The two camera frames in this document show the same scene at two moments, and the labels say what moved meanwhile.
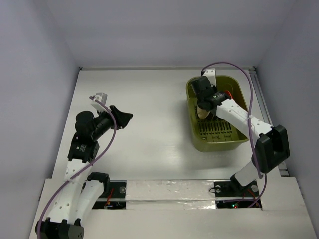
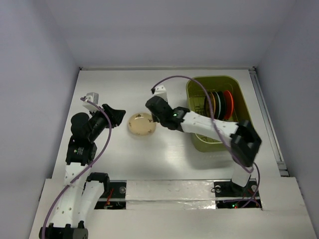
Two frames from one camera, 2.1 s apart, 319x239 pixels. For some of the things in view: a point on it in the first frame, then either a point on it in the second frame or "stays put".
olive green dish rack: [213, 133] stays put
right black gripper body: [204, 100] -> [154, 109]
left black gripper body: [103, 123] stays put
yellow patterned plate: [202, 113] -> [142, 124]
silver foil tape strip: [170, 194] stays put
